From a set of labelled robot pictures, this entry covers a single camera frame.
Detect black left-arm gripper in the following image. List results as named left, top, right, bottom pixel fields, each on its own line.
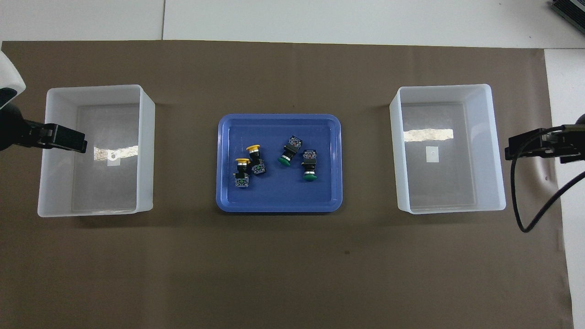
left=0, top=104, right=88, bottom=154

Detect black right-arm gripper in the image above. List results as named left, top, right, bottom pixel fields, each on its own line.
left=505, top=112, right=585, bottom=164

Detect yellow push button switch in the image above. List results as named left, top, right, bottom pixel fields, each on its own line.
left=233, top=158, right=251, bottom=189
left=246, top=144, right=267, bottom=176

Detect green push button switch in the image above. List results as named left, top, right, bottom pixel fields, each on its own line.
left=277, top=135, right=303, bottom=167
left=301, top=149, right=318, bottom=181

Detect translucent white plastic box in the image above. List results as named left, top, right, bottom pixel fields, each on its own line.
left=37, top=84, right=156, bottom=218
left=389, top=84, right=507, bottom=214

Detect dark ribbed device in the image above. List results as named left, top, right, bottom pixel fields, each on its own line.
left=550, top=0, right=585, bottom=29

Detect blue plastic tray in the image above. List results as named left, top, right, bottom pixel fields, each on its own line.
left=216, top=113, right=343, bottom=213

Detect brown paper table mat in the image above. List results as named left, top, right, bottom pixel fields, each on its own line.
left=0, top=40, right=575, bottom=329

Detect black right-arm cable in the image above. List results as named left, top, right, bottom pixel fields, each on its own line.
left=511, top=124, right=585, bottom=233

